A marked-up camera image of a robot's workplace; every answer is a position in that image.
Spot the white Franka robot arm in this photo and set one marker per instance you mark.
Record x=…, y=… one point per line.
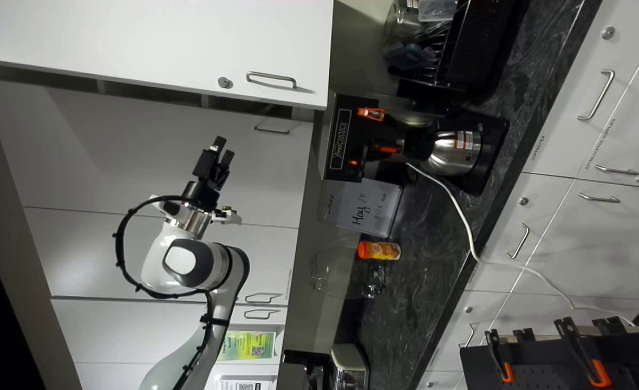
x=218, y=272

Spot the white cabinet door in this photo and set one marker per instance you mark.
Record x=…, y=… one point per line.
x=153, y=44
x=115, y=347
x=82, y=252
x=82, y=143

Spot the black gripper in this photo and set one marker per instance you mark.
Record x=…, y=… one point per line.
x=204, y=193

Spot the round steel cabinet knob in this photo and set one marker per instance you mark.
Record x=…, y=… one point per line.
x=607, y=34
x=526, y=200
x=469, y=308

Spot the black robot table board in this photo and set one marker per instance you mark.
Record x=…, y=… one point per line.
x=549, y=369

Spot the clear drinking glass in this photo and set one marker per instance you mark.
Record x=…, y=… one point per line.
x=375, y=282

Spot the white handwritten paper note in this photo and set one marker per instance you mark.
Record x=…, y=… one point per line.
x=370, y=208

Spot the green yellow poster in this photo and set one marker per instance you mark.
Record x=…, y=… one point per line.
x=245, y=347

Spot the black clamp head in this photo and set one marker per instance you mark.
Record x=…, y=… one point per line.
x=611, y=325
x=526, y=336

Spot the black dish rack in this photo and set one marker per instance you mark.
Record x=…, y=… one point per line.
x=485, y=44

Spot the small round door knob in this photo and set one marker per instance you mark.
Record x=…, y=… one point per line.
x=227, y=82

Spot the black orange bar clamp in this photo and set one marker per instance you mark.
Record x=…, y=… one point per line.
x=596, y=371
x=506, y=371

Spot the steel black coffee machine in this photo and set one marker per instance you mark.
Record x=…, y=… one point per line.
x=347, y=138

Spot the orange bottle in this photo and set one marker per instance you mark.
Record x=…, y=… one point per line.
x=381, y=252

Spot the steel coffee carafe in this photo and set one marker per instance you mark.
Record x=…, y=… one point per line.
x=456, y=152

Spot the steel toaster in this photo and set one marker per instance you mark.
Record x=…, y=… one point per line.
x=349, y=369

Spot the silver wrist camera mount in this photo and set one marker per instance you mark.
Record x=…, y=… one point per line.
x=189, y=220

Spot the white cabinet carcass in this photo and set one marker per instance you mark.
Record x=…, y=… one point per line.
x=153, y=94

